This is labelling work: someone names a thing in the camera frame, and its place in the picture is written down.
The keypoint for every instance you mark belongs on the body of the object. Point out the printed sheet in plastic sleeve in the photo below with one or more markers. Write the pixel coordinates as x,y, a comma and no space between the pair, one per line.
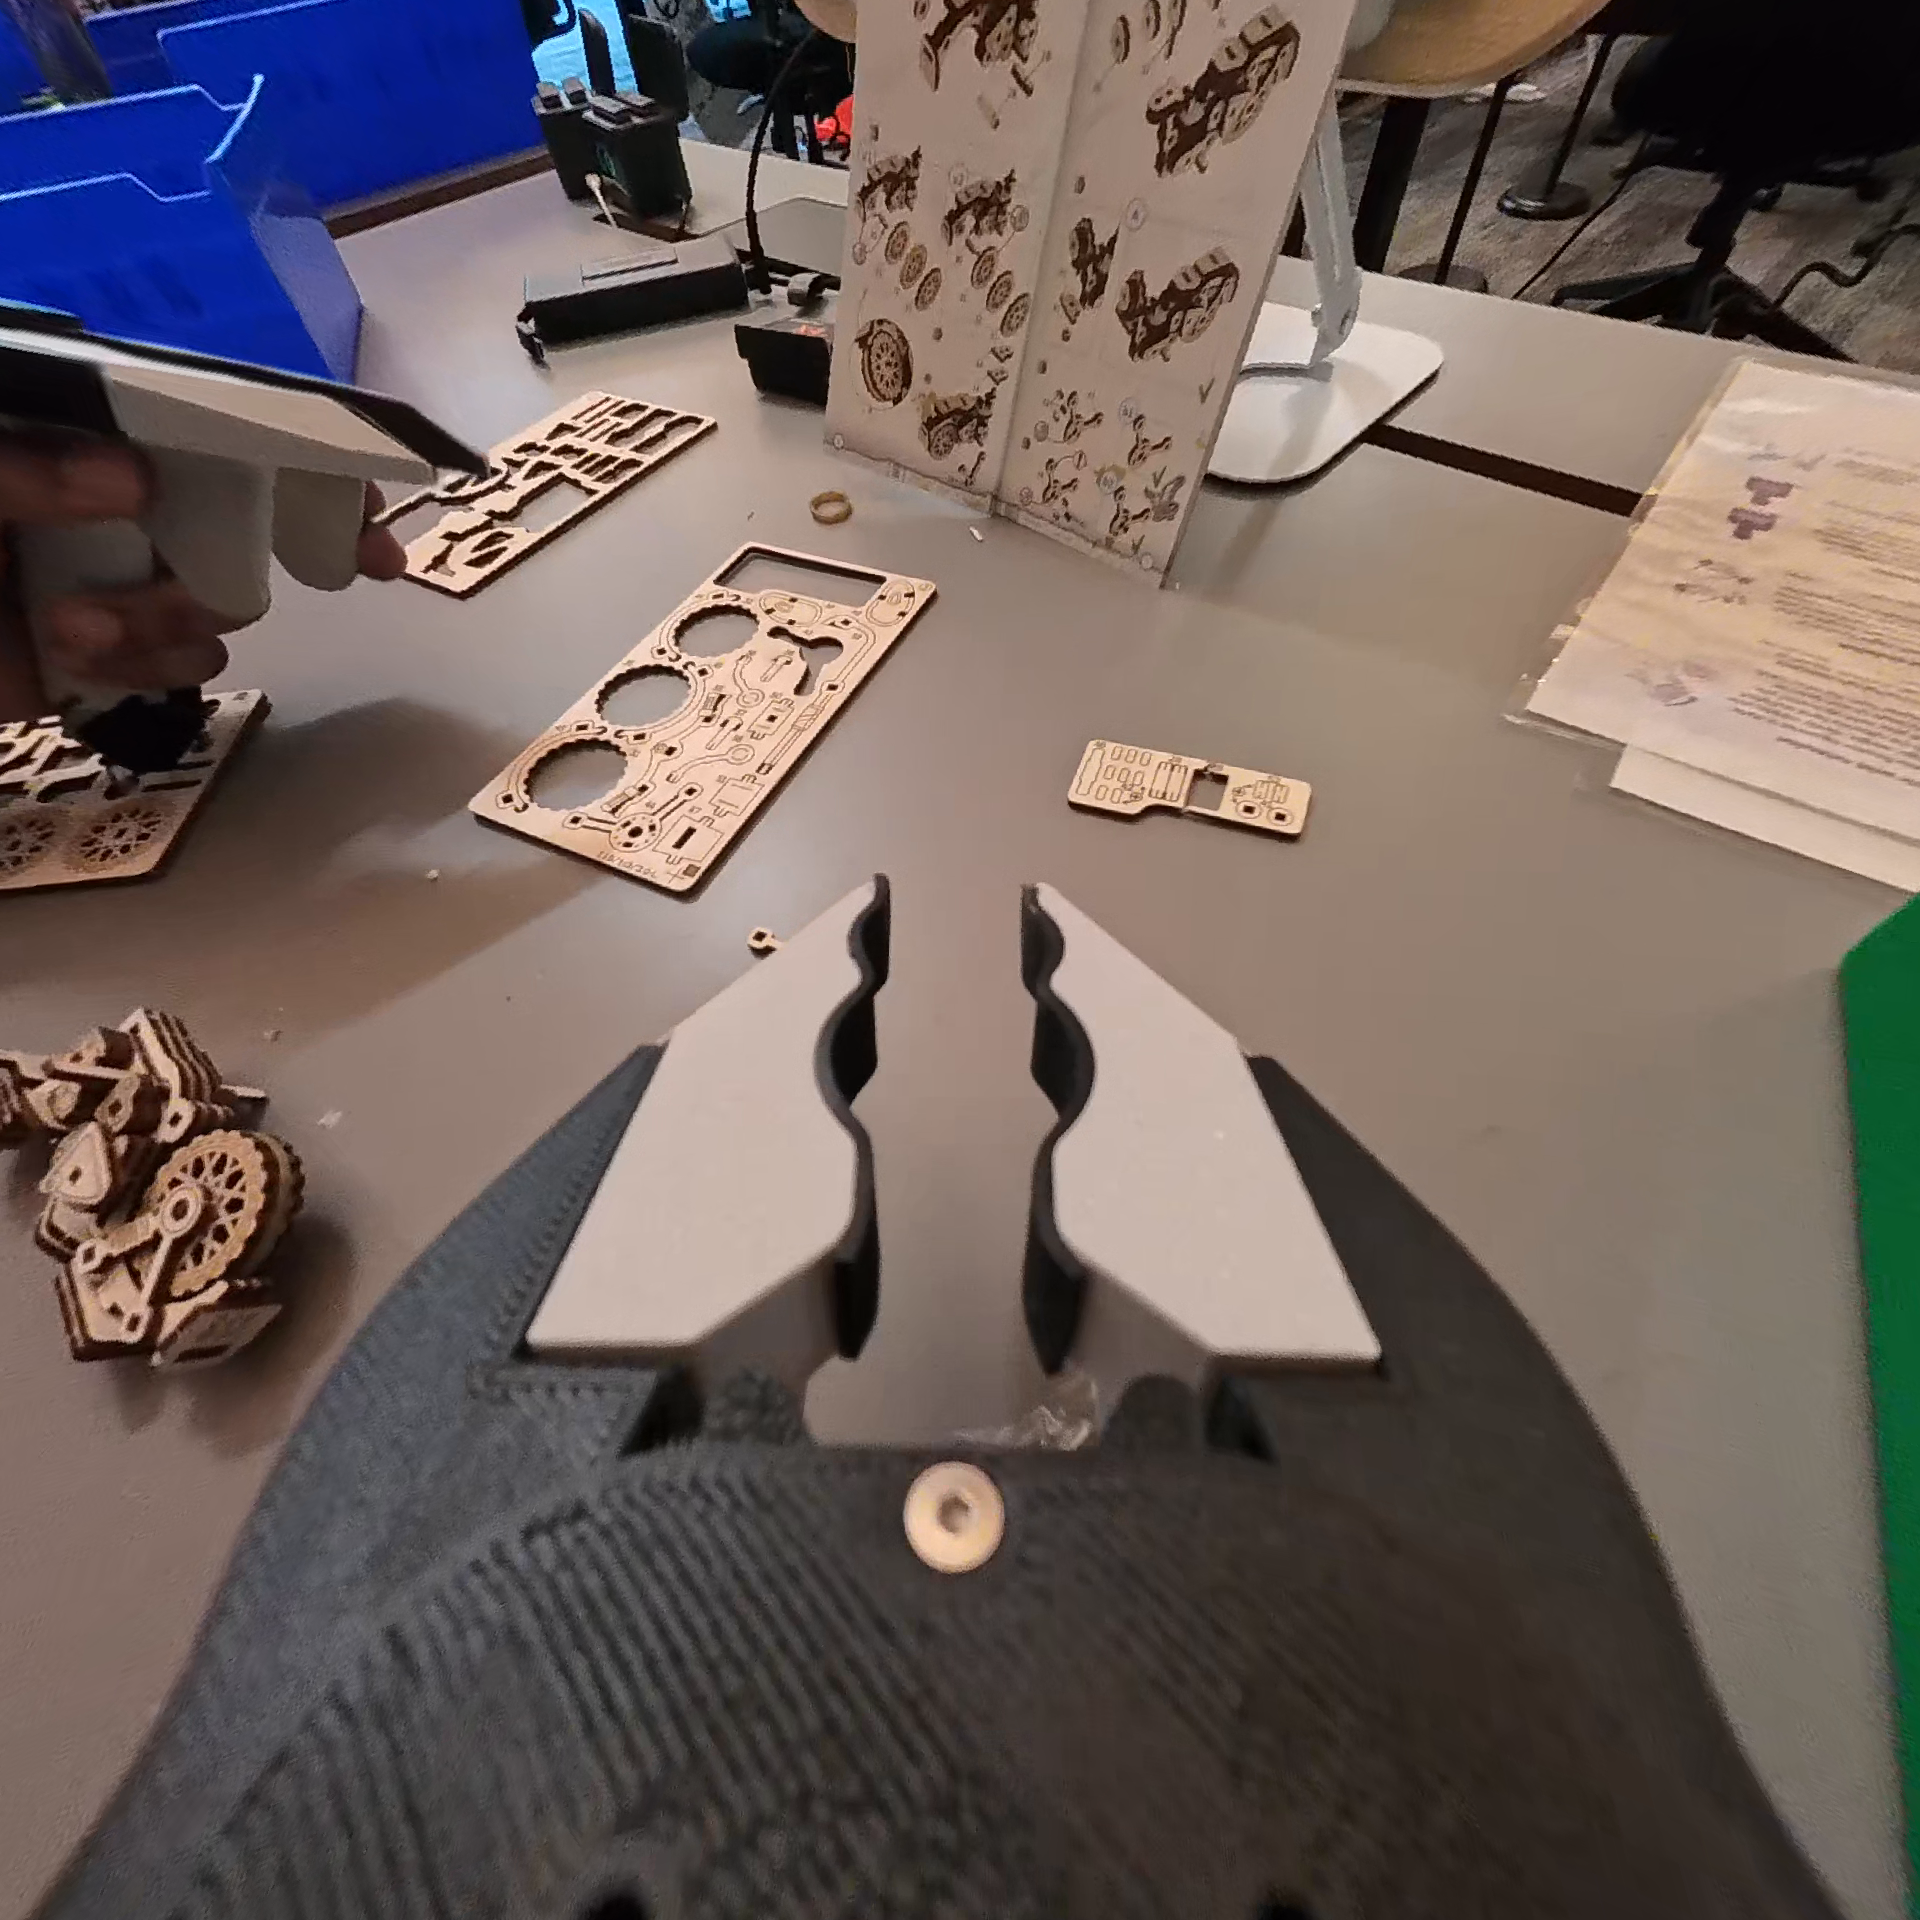
1770,600

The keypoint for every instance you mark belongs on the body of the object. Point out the grey desk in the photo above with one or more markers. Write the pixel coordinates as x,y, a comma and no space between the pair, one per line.
1500,1081

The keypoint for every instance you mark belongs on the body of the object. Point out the assembled wooden model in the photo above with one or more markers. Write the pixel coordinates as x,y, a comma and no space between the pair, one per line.
165,1201

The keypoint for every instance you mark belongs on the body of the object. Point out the small black device red label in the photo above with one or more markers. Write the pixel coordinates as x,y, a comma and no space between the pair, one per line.
783,352

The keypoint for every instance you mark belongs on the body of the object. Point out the wooden puzzle sheet round holes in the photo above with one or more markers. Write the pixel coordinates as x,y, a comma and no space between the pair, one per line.
750,750

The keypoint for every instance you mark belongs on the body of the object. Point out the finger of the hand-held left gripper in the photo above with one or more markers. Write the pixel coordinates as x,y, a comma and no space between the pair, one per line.
254,428

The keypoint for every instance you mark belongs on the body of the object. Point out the black office chair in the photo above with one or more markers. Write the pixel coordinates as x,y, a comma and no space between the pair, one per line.
1770,151

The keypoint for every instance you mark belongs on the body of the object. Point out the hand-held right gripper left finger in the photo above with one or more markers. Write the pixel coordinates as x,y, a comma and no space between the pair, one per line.
720,1184

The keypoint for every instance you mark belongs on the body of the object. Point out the folded instruction sheet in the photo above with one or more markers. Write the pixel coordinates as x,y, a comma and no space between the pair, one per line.
1050,271

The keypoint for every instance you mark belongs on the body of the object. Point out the white monitor stand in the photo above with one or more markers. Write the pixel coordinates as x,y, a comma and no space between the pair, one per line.
1321,374

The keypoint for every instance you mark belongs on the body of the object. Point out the person's left hand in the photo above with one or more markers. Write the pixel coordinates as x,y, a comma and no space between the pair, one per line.
104,644

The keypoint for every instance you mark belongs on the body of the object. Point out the large blue storage bin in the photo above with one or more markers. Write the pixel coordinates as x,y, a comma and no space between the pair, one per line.
165,255

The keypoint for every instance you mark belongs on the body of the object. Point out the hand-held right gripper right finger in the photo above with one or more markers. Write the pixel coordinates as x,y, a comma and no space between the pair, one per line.
1185,1184

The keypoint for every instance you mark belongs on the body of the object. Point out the plain white paper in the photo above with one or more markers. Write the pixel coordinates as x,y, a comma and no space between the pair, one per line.
1755,819

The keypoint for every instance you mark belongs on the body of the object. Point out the black battery charger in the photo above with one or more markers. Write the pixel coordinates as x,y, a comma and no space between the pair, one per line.
622,151

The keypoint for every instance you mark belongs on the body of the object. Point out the black power adapter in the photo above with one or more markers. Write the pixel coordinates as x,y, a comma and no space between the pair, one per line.
631,293

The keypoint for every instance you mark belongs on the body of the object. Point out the green plastic board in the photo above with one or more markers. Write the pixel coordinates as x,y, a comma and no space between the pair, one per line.
1886,1351

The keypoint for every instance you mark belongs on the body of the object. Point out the wooden puzzle sheet with gears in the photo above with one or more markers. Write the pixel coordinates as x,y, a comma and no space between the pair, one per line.
104,819

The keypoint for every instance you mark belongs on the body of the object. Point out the small wooden puzzle sheet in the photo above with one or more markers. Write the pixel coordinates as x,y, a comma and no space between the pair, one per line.
1140,780

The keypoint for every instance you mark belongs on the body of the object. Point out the wooden puzzle sheet narrow cutouts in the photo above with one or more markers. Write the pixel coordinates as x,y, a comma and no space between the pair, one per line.
601,450

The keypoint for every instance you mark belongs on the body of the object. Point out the gooseneck microphone stand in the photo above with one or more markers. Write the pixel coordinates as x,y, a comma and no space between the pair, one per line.
795,241

